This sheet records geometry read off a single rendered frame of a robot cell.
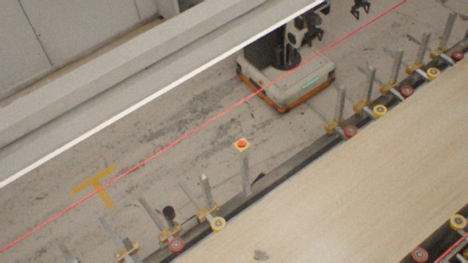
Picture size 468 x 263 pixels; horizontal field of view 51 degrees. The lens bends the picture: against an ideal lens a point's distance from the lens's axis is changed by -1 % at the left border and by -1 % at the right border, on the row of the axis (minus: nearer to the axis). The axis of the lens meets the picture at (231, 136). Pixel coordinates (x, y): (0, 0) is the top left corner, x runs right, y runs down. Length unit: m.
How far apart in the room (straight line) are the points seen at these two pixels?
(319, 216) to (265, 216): 0.29
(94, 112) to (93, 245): 2.62
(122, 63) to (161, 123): 3.09
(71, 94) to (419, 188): 2.13
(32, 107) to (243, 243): 1.65
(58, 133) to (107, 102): 0.15
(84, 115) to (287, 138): 2.97
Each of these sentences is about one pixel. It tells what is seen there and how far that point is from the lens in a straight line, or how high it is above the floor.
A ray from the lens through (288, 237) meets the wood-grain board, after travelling 2.72.
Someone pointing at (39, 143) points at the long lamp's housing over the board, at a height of 2.37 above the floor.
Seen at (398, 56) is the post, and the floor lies 1.09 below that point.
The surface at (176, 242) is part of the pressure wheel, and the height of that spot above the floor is 0.90.
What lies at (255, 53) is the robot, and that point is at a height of 0.48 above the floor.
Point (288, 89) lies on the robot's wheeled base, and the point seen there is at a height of 0.28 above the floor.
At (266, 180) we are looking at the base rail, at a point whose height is 0.70.
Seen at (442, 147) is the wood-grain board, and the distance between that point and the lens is 3.17.
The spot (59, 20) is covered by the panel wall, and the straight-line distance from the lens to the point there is 4.92.
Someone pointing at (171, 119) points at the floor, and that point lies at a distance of 4.42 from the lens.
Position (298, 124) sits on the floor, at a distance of 4.28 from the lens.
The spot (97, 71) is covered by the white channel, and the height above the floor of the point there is 2.46.
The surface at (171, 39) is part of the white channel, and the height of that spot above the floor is 2.46.
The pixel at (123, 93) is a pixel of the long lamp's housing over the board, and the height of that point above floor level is 2.37.
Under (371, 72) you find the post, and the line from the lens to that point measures 3.17.
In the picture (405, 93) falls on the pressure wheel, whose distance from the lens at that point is 3.38.
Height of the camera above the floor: 3.36
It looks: 53 degrees down
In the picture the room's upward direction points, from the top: 8 degrees counter-clockwise
